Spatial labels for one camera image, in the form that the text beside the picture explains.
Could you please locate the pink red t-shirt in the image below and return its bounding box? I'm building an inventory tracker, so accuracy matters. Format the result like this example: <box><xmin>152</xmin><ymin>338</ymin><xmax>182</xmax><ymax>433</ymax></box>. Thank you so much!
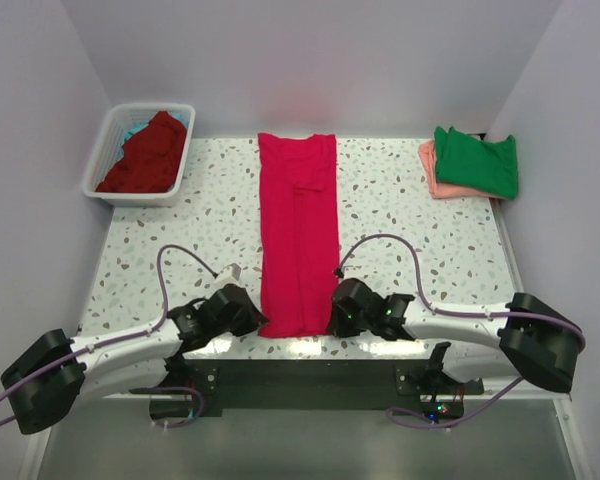
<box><xmin>258</xmin><ymin>133</ymin><xmax>340</xmax><ymax>339</ymax></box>

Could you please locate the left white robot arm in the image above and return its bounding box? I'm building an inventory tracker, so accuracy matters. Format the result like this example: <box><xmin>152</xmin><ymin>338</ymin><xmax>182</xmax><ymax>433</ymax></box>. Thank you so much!
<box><xmin>1</xmin><ymin>284</ymin><xmax>268</xmax><ymax>435</ymax></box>

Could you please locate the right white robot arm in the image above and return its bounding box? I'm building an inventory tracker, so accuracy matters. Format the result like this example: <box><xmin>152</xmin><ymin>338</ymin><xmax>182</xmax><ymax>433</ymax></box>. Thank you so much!
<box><xmin>328</xmin><ymin>278</ymin><xmax>585</xmax><ymax>394</ymax></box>

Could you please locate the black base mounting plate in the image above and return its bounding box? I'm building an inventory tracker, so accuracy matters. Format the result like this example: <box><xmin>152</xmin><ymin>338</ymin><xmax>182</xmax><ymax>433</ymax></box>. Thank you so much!
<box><xmin>159</xmin><ymin>360</ymin><xmax>484</xmax><ymax>417</ymax></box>

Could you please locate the folded peach t-shirt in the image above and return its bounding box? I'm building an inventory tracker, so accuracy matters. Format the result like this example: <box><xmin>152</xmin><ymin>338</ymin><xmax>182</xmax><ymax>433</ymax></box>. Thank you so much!
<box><xmin>418</xmin><ymin>140</ymin><xmax>500</xmax><ymax>200</ymax></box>

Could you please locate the dark red t-shirt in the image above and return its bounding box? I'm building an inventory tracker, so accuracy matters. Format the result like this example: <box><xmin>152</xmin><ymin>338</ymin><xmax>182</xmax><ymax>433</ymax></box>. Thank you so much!
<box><xmin>96</xmin><ymin>111</ymin><xmax>187</xmax><ymax>194</ymax></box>

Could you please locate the folded green t-shirt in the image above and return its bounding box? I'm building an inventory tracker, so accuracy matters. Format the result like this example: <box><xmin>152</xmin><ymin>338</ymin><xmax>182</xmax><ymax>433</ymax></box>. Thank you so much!
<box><xmin>434</xmin><ymin>126</ymin><xmax>519</xmax><ymax>200</ymax></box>

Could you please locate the white plastic laundry basket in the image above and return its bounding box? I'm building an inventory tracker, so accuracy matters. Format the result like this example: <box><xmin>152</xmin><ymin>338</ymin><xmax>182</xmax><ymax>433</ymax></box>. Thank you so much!
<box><xmin>82</xmin><ymin>102</ymin><xmax>195</xmax><ymax>207</ymax></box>

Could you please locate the light blue t-shirt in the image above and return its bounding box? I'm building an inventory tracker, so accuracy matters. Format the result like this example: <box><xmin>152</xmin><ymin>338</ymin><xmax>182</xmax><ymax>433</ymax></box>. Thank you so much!
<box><xmin>123</xmin><ymin>116</ymin><xmax>189</xmax><ymax>145</ymax></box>

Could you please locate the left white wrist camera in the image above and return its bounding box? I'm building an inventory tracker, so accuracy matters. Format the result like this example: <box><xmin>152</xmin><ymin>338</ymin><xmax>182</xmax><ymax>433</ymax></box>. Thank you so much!
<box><xmin>214</xmin><ymin>263</ymin><xmax>242</xmax><ymax>288</ymax></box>

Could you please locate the aluminium rail frame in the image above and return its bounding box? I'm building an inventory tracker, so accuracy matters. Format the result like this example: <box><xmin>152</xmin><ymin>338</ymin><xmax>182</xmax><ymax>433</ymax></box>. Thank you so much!
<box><xmin>17</xmin><ymin>209</ymin><xmax>594</xmax><ymax>480</ymax></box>

